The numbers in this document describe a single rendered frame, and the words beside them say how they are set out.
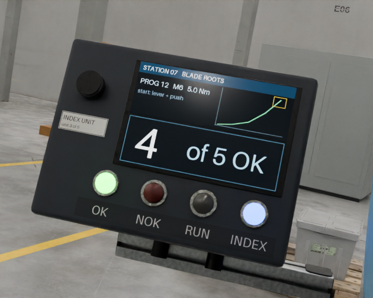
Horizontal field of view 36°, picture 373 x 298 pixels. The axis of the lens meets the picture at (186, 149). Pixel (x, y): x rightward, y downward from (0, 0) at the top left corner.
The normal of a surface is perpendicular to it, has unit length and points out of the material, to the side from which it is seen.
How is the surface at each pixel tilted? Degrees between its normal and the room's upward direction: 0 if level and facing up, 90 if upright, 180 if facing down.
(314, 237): 95
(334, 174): 90
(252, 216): 80
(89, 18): 90
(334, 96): 90
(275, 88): 75
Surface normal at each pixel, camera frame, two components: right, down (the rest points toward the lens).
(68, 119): -0.12, -0.17
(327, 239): -0.33, 0.15
